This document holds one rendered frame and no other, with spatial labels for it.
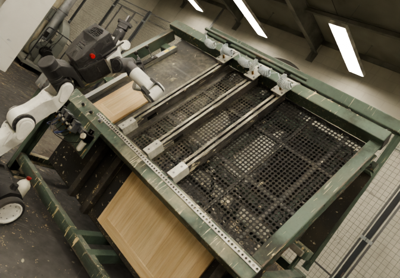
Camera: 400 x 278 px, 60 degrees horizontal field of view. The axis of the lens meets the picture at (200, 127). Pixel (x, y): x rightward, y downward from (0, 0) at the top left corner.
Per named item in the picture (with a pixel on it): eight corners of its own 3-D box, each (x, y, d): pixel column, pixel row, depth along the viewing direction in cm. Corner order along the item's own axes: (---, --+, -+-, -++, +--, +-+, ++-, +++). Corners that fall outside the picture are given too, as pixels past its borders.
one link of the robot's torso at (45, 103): (8, 128, 215) (66, 78, 224) (-1, 114, 225) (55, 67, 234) (25, 140, 227) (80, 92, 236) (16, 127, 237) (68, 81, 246)
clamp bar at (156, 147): (143, 154, 240) (134, 130, 223) (259, 73, 287) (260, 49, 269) (151, 162, 234) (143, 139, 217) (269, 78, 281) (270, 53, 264)
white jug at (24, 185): (6, 193, 260) (21, 172, 259) (18, 195, 268) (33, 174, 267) (10, 201, 254) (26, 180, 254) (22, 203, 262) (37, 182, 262)
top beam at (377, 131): (170, 32, 346) (168, 23, 339) (178, 28, 350) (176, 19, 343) (380, 151, 221) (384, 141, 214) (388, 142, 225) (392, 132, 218)
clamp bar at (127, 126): (118, 130, 259) (109, 107, 241) (231, 58, 305) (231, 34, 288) (125, 137, 253) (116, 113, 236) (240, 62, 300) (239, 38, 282)
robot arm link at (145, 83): (163, 84, 221) (140, 63, 227) (148, 97, 219) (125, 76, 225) (166, 91, 232) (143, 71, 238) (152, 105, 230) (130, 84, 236)
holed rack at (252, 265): (96, 114, 266) (96, 113, 266) (99, 112, 267) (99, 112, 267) (256, 273, 172) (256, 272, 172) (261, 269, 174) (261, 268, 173)
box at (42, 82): (34, 83, 278) (47, 65, 278) (46, 89, 288) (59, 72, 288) (39, 90, 272) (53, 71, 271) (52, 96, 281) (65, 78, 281)
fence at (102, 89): (85, 99, 289) (84, 95, 286) (174, 48, 326) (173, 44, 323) (88, 101, 286) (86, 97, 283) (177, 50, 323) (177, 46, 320)
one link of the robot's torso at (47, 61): (41, 70, 212) (66, 54, 218) (33, 62, 220) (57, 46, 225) (64, 100, 234) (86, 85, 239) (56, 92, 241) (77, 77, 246)
